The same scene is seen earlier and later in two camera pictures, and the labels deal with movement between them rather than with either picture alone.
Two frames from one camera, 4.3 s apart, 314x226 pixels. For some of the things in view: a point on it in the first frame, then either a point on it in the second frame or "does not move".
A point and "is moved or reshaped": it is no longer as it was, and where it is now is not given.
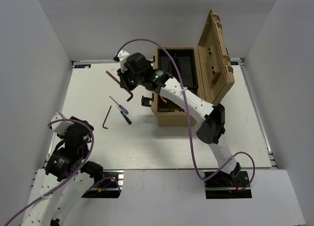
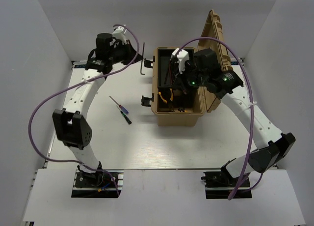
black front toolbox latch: x=145 y=101 does not move
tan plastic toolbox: x=203 y=72 does not move
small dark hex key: x=103 y=125 is moved or reshaped
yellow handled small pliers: x=164 y=100 does not move
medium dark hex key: x=130 y=93 is moved or reshaped
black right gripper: x=124 y=83 to x=180 y=84
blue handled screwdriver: x=124 y=110 does not move
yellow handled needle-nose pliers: x=174 y=108 is moved or reshaped
